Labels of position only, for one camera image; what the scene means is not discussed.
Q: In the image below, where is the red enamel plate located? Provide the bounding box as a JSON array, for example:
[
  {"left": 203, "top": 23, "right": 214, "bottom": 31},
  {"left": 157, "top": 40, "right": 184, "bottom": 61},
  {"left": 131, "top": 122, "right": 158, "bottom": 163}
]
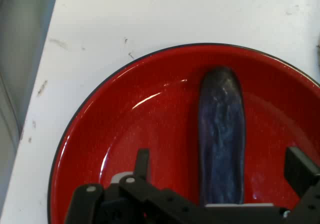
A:
[{"left": 47, "top": 42, "right": 320, "bottom": 224}]

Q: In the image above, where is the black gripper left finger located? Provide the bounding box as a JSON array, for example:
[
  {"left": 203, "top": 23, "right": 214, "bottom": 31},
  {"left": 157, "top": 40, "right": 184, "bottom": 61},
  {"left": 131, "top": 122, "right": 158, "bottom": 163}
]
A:
[{"left": 64, "top": 148, "right": 202, "bottom": 224}]

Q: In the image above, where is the aluminium wall rail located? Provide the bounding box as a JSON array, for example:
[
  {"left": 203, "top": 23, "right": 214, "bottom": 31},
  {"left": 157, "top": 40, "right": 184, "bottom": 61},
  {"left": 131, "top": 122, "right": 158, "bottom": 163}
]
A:
[{"left": 0, "top": 0, "right": 61, "bottom": 202}]

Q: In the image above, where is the purple toy eggplant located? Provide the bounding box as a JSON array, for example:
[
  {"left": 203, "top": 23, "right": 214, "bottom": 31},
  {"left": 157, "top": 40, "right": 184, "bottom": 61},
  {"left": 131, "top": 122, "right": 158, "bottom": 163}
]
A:
[{"left": 198, "top": 66, "right": 246, "bottom": 208}]

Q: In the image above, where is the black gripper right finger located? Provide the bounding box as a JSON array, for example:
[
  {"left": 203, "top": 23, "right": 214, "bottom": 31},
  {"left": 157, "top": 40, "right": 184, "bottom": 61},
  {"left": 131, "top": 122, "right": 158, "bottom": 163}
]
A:
[{"left": 284, "top": 146, "right": 320, "bottom": 224}]

